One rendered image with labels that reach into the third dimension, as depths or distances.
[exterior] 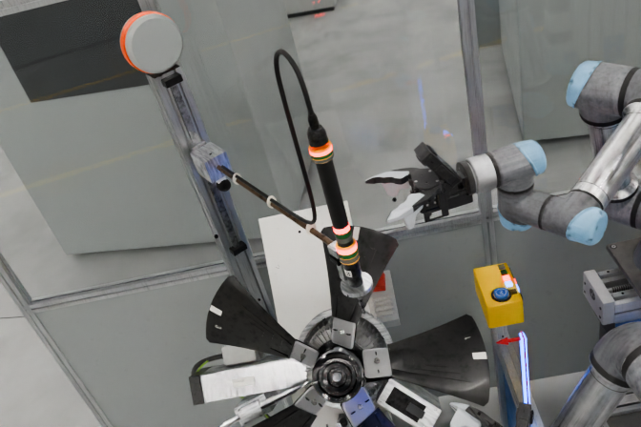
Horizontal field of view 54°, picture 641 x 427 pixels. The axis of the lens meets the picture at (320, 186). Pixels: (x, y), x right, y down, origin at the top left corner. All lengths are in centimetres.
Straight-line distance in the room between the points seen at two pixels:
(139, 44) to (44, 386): 249
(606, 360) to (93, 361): 201
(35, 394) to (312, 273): 232
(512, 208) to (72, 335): 182
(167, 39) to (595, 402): 129
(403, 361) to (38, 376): 268
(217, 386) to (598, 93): 119
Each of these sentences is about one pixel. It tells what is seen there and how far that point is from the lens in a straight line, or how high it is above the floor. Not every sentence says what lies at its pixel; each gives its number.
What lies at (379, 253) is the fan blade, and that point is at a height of 141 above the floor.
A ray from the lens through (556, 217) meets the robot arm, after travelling 132.
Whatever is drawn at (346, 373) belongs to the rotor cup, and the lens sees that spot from 152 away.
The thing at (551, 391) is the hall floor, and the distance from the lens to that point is 297.
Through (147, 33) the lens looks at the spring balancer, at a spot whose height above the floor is 192.
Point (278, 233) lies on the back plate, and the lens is 179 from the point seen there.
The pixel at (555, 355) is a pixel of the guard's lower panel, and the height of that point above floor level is 19.
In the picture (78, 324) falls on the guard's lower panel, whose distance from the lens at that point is 260.
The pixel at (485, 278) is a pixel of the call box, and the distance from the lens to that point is 189.
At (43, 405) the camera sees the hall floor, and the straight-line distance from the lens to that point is 373.
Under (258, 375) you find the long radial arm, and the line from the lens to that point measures 172.
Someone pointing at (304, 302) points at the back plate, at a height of 117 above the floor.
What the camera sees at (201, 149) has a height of 157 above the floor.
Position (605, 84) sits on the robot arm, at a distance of 158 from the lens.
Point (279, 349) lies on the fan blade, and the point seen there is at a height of 124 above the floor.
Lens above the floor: 240
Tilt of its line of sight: 34 degrees down
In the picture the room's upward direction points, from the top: 15 degrees counter-clockwise
